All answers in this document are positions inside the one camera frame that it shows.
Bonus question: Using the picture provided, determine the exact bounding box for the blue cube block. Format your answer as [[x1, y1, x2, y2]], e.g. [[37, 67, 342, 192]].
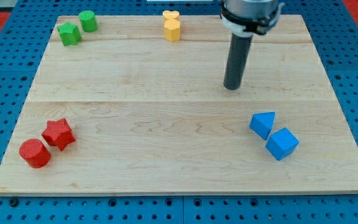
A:
[[265, 128, 300, 161]]

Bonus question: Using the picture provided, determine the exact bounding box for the yellow hexagon block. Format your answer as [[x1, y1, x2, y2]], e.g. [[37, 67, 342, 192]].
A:
[[164, 19, 181, 42]]

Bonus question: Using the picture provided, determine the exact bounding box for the green star block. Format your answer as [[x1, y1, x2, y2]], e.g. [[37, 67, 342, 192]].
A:
[[57, 22, 81, 46]]

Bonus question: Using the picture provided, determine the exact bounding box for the blue triangle block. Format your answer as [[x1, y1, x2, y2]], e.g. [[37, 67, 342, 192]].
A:
[[249, 111, 275, 140]]

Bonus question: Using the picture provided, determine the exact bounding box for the wooden board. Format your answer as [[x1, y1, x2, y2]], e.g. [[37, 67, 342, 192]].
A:
[[0, 15, 358, 197]]

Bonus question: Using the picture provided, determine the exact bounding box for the red star block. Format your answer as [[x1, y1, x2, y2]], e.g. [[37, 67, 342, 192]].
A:
[[41, 118, 76, 151]]

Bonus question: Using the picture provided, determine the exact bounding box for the green cylinder block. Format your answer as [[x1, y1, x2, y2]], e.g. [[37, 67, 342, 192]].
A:
[[78, 10, 99, 32]]

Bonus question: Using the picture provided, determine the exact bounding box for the red cylinder block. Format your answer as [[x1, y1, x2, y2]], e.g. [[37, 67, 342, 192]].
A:
[[19, 139, 51, 169]]

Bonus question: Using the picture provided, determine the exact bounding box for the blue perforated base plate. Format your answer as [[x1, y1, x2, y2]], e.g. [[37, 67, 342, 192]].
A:
[[0, 0, 358, 223]]

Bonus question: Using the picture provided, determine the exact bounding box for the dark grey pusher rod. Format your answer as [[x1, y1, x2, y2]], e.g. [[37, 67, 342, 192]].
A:
[[223, 34, 253, 90]]

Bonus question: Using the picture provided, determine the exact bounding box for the yellow heart block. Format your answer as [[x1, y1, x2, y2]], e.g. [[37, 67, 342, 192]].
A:
[[162, 10, 180, 21]]

